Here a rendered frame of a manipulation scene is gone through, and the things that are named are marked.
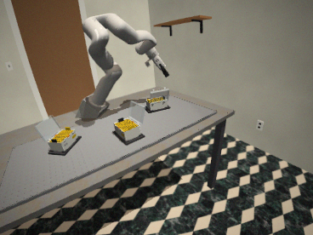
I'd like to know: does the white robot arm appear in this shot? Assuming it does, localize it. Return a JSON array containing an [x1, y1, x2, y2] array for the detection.
[[83, 14, 158, 108]]

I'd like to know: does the yellow pipette tip tray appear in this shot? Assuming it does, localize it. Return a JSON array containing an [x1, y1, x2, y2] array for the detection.
[[115, 117, 138, 132], [50, 127, 73, 143]]

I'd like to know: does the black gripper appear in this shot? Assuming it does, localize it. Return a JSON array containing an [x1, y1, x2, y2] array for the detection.
[[152, 55, 169, 77]]

